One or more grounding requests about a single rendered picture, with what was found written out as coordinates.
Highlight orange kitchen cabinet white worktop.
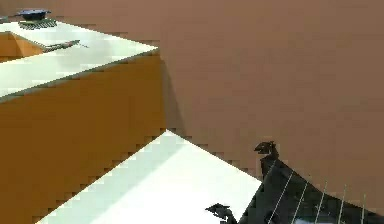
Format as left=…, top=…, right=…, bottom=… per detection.
left=0, top=20, right=167, bottom=224

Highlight black white-lined block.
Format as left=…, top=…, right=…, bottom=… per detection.
left=205, top=140, right=384, bottom=224

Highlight dark green stove burner grate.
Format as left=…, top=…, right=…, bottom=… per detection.
left=17, top=18, right=58, bottom=31

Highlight white counter top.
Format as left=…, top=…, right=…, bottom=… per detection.
left=35, top=129, right=264, bottom=224

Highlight grey sink faucet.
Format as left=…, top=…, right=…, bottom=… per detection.
left=39, top=39, right=90, bottom=54

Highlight dark blue pan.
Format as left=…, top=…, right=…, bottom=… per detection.
left=14, top=8, right=53, bottom=22

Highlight orange sink basin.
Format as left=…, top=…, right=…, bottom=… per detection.
left=0, top=31, right=46, bottom=64

